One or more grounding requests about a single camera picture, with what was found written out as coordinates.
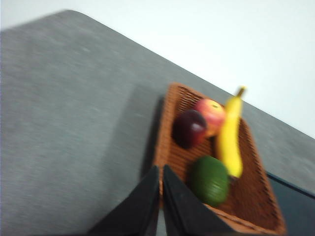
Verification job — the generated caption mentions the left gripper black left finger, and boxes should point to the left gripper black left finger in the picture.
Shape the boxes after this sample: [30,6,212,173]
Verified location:
[88,165,160,236]

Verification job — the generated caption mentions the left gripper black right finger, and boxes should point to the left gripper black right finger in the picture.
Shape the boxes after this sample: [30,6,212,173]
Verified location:
[162,164,237,236]

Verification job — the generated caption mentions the green avocado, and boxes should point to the green avocado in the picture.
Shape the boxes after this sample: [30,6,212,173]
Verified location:
[188,155,231,207]

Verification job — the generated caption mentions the brown wicker basket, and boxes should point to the brown wicker basket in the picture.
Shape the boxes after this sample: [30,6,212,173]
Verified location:
[157,82,287,236]

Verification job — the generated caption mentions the yellow banana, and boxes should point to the yellow banana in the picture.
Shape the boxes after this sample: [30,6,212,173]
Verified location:
[216,86,248,179]

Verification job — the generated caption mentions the dark red plum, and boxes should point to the dark red plum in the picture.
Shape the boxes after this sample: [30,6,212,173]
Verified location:
[172,109,208,150]

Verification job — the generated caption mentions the red yellow apple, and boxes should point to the red yellow apple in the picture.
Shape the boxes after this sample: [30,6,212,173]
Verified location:
[194,98,226,138]

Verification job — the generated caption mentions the black rectangular tray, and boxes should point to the black rectangular tray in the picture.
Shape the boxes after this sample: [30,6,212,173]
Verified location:
[267,172,315,236]

